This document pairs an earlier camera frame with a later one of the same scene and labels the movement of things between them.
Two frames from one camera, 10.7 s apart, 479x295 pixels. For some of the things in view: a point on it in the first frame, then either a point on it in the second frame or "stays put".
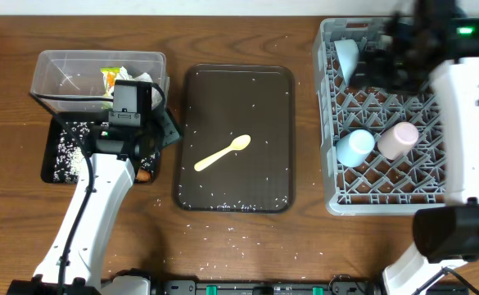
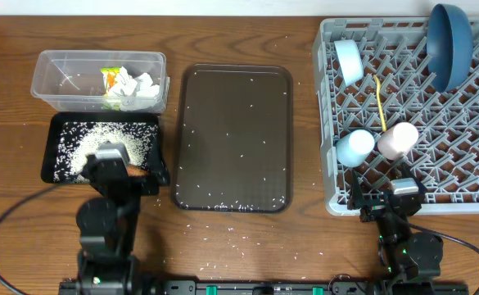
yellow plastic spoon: (238, 143) to (381, 113)
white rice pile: (70, 152) stays put
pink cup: (395, 142) stays put
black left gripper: (167, 129) to (114, 173)
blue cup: (354, 149) stays put
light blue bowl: (347, 55) stays put
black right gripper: (368, 71) to (377, 206)
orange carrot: (142, 175) stays put
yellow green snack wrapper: (109, 74) stays put
